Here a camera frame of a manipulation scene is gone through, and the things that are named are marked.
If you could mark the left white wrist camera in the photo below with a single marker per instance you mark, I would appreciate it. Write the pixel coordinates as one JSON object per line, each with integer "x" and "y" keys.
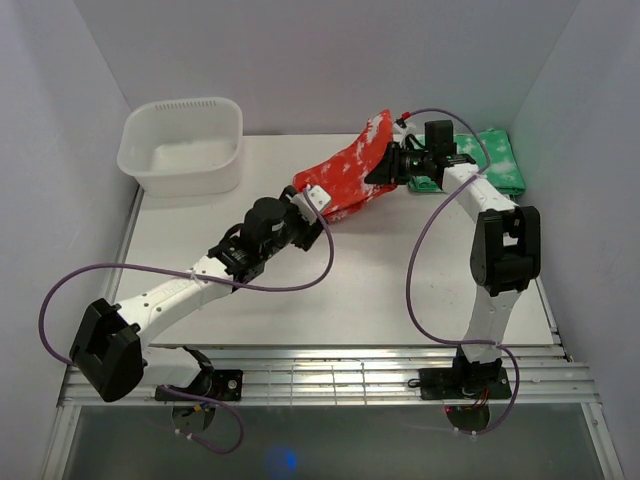
{"x": 311, "y": 202}

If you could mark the white plastic basin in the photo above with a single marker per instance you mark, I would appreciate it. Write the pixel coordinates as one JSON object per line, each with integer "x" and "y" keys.
{"x": 183, "y": 148}

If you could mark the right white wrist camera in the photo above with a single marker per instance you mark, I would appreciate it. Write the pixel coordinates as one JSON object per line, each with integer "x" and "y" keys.
{"x": 403, "y": 128}

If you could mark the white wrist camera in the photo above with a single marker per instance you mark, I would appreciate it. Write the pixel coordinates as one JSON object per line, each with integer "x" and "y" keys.
{"x": 311, "y": 202}
{"x": 403, "y": 128}

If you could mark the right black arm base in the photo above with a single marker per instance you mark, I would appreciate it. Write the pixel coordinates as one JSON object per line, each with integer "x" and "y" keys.
{"x": 463, "y": 380}

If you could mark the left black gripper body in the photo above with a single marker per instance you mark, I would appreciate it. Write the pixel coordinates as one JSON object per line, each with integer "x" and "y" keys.
{"x": 300, "y": 235}

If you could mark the aluminium rail frame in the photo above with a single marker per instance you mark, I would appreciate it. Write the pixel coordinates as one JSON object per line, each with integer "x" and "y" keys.
{"x": 326, "y": 394}

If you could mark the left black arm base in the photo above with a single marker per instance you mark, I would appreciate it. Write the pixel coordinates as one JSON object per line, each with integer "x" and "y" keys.
{"x": 219, "y": 384}

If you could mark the red tie-dye trousers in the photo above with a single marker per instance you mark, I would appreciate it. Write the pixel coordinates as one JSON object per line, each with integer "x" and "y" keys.
{"x": 343, "y": 175}

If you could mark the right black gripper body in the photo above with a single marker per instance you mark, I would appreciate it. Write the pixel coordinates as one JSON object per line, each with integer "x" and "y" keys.
{"x": 414, "y": 163}

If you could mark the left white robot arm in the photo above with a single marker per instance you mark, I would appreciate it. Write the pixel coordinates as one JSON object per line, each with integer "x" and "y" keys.
{"x": 113, "y": 347}

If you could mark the green folded tie-dye trousers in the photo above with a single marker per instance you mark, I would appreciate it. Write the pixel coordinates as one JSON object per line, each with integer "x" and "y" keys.
{"x": 503, "y": 172}

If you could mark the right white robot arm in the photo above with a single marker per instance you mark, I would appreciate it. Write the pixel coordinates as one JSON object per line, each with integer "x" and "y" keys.
{"x": 505, "y": 257}

